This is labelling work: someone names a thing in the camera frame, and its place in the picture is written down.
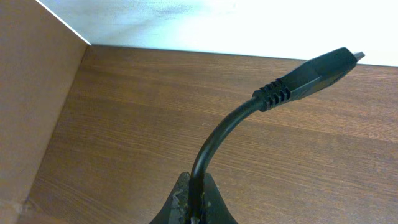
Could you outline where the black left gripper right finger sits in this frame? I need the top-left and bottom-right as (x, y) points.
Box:
(203, 173), (237, 224)

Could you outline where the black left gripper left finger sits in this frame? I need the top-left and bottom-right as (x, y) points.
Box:
(150, 172), (190, 224)

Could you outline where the wooden side panel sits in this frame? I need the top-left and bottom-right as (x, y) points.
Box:
(1, 0), (87, 223)

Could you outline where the thick black HDMI cable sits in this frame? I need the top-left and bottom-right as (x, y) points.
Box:
(188, 47), (366, 223)

